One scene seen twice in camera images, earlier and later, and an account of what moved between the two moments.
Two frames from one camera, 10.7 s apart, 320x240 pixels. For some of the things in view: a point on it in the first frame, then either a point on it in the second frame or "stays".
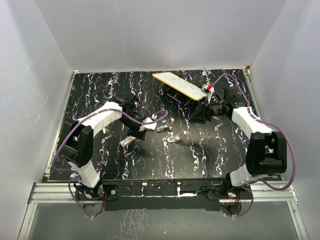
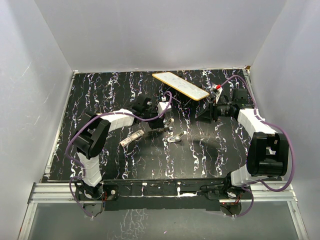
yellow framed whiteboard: [180, 85] stays
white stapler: [176, 138] stays
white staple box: [127, 140] stays
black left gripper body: [133, 126] to [153, 123]
